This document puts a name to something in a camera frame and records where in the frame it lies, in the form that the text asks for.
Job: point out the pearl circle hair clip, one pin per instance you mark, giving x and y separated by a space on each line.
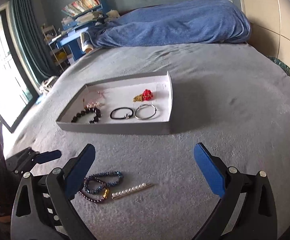
94 104

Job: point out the white wardrobe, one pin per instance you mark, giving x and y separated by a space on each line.
270 21

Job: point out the grey cardboard tray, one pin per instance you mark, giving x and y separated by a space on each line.
117 115

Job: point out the teal curtain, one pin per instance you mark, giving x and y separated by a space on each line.
31 41

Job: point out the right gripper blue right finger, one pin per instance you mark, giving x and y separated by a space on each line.
208 165

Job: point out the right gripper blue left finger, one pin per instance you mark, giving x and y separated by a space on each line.
76 169

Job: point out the white shelf rack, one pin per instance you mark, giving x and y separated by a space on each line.
60 56

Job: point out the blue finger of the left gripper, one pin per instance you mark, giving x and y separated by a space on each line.
45 157

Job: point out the red bead gold charm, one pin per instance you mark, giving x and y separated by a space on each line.
146 95

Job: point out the silver ring hoop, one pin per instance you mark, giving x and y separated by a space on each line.
145 112

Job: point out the window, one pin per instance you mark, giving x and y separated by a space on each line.
17 94

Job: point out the row of books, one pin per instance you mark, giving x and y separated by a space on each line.
78 7

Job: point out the blue towel blanket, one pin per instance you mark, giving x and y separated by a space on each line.
192 21

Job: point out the grey bed blanket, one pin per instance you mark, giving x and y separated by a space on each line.
227 96

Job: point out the blue desk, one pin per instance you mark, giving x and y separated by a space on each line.
72 33

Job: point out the pearl bar hair clip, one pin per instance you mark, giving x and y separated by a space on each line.
131 190

